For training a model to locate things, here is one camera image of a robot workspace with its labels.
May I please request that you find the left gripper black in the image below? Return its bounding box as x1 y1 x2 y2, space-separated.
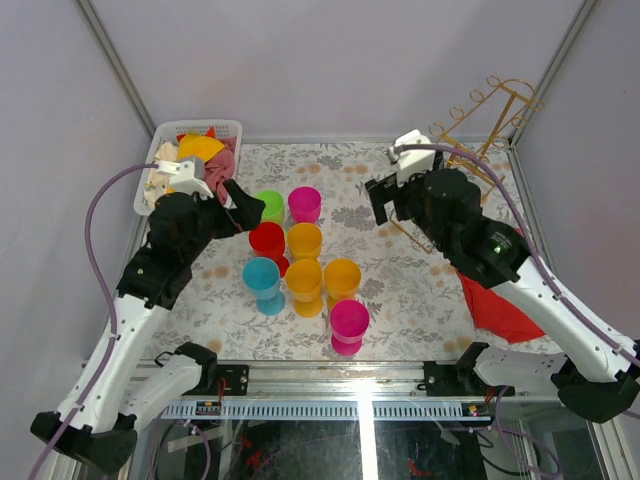
184 180 266 264

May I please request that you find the green plastic wine glass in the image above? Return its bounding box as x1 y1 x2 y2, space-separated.
255 190 285 225

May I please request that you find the red plastic wine glass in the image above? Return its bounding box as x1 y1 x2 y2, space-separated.
249 222 290 277

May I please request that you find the magenta plastic wine glass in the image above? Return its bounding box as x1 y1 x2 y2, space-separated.
288 186 322 223

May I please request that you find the yellow wine glass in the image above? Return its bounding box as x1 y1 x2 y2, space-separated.
287 222 323 261
285 259 323 318
324 258 362 310

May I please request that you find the teal plastic wine glass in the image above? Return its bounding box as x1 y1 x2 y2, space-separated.
242 257 286 316

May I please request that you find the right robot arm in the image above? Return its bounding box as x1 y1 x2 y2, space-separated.
365 169 639 423

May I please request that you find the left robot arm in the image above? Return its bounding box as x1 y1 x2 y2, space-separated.
30 180 265 475

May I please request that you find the pink cloth in basket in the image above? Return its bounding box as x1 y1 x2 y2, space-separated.
204 137 237 204

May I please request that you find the yellow cloth in basket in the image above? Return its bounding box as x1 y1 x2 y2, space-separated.
168 133 215 163

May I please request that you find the cream floral cloth in basket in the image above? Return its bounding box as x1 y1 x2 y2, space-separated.
143 141 181 194

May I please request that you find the white plastic basket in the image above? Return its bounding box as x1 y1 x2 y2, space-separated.
133 119 243 216

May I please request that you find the red folded cloth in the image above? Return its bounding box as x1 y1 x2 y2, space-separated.
457 227 547 344

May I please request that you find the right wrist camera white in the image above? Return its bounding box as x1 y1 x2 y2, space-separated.
387 129 436 186

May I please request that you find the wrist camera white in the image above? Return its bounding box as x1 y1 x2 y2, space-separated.
387 129 436 186
156 156 213 199

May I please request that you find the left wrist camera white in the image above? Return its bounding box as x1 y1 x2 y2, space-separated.
156 156 213 199

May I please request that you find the gold wire glass rack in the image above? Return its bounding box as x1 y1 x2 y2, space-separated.
394 71 545 225

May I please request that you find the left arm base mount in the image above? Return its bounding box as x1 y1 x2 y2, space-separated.
154 342 249 399

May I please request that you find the aluminium front rail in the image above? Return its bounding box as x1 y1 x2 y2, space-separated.
79 358 501 401

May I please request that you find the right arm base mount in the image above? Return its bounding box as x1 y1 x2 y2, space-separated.
416 342 515 398

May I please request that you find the slotted grey cable duct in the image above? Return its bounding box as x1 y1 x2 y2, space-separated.
161 399 491 422

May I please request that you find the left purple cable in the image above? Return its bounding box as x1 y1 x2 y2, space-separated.
27 163 161 480

